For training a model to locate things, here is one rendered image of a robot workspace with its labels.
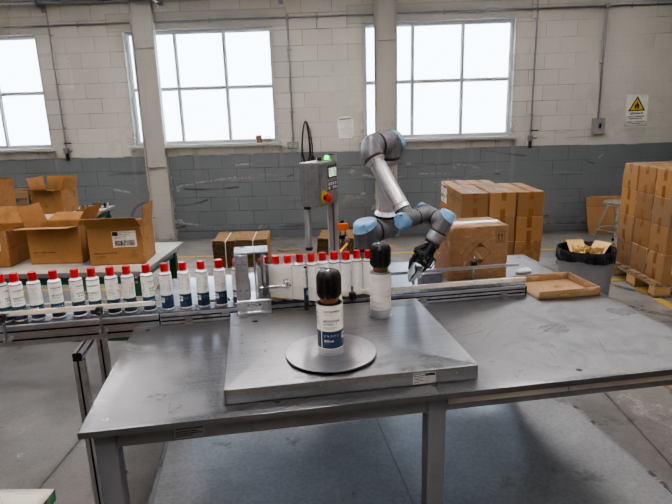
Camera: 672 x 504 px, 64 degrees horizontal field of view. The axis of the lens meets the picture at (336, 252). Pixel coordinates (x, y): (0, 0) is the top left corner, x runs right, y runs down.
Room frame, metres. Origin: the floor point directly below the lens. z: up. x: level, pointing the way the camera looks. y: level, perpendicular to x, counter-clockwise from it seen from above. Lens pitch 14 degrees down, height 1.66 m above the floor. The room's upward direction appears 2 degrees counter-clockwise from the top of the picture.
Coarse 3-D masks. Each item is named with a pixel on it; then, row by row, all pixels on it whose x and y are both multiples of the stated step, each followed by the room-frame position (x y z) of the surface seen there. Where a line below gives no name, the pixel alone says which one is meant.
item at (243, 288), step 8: (240, 256) 2.08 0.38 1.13; (240, 264) 2.08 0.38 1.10; (264, 264) 2.13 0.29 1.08; (240, 272) 2.08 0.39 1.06; (248, 272) 2.09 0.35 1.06; (264, 272) 2.12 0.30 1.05; (240, 280) 2.08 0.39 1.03; (248, 280) 2.09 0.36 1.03; (256, 280) 2.10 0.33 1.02; (264, 280) 2.12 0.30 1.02; (240, 288) 2.08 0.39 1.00; (248, 288) 2.09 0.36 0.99; (256, 288) 2.10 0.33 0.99; (240, 296) 2.08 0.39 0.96; (248, 296) 2.09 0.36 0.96; (256, 296) 2.10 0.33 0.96; (264, 296) 2.13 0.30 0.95; (240, 304) 2.08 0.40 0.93; (248, 304) 2.09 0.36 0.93; (256, 304) 2.09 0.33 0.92; (264, 304) 2.10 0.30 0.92; (248, 312) 2.08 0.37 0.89; (256, 312) 2.09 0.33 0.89
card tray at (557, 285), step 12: (516, 276) 2.56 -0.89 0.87; (528, 276) 2.57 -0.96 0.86; (540, 276) 2.58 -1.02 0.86; (552, 276) 2.59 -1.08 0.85; (564, 276) 2.60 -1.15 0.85; (576, 276) 2.53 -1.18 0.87; (528, 288) 2.46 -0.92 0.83; (540, 288) 2.46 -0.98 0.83; (552, 288) 2.45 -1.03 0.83; (564, 288) 2.45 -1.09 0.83; (576, 288) 2.44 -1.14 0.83; (588, 288) 2.34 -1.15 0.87
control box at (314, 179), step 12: (300, 168) 2.32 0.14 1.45; (312, 168) 2.29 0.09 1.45; (324, 168) 2.32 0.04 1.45; (336, 168) 2.42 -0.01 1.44; (300, 180) 2.32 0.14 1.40; (312, 180) 2.29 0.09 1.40; (324, 180) 2.31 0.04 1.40; (312, 192) 2.29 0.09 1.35; (324, 192) 2.31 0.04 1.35; (336, 192) 2.41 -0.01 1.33; (312, 204) 2.29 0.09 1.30; (324, 204) 2.31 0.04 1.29
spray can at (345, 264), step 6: (342, 252) 2.29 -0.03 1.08; (348, 252) 2.29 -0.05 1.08; (342, 258) 2.29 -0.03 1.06; (348, 258) 2.29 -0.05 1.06; (342, 264) 2.28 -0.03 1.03; (348, 264) 2.28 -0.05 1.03; (342, 270) 2.28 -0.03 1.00; (348, 270) 2.28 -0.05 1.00; (342, 276) 2.28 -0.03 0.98; (348, 276) 2.28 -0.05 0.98; (342, 282) 2.28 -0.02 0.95; (348, 282) 2.28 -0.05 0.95; (342, 288) 2.28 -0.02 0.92; (348, 288) 2.28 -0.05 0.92
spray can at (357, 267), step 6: (354, 252) 2.30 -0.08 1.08; (354, 258) 2.31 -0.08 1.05; (360, 258) 2.31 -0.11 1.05; (354, 264) 2.30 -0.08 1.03; (360, 264) 2.30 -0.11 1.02; (354, 270) 2.30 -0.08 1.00; (360, 270) 2.30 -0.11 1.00; (354, 276) 2.30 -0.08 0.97; (360, 276) 2.30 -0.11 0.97; (354, 282) 2.30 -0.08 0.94; (360, 282) 2.30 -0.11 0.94; (354, 288) 2.30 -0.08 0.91; (360, 288) 2.30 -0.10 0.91; (360, 294) 2.30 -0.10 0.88
